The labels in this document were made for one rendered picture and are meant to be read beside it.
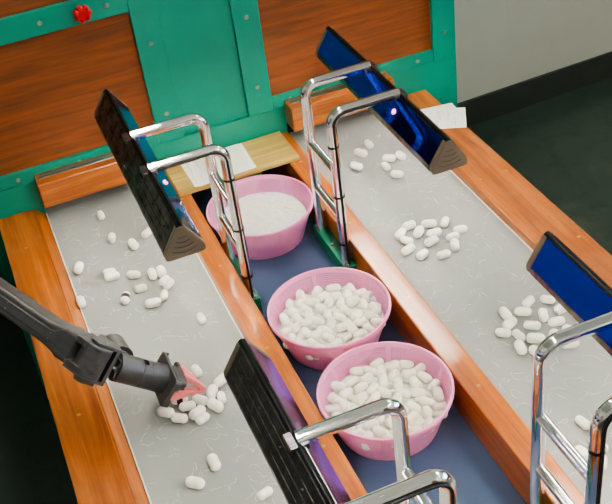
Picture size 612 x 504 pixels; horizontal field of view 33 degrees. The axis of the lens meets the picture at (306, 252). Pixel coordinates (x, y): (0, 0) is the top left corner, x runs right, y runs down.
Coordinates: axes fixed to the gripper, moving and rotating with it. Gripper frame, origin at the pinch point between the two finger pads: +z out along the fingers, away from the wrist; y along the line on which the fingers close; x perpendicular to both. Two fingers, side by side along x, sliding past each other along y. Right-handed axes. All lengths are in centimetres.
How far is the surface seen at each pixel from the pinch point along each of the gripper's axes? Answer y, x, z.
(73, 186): 77, -1, -12
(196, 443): -11.9, 4.8, -2.4
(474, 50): 174, -72, 144
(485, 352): -16, -35, 43
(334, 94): 79, -50, 40
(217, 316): 21.9, -5.5, 8.5
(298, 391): -10.7, -11.5, 12.6
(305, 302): 16.7, -17.8, 22.9
